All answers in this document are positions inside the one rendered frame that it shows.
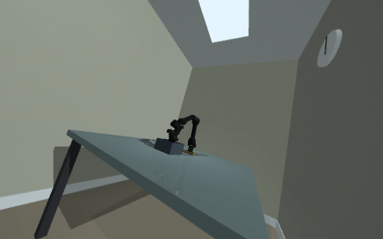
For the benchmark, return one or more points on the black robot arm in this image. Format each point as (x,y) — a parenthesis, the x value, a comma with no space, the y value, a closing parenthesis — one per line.
(176,124)

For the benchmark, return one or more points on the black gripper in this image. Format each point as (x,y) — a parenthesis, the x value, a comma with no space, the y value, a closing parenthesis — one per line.
(173,138)

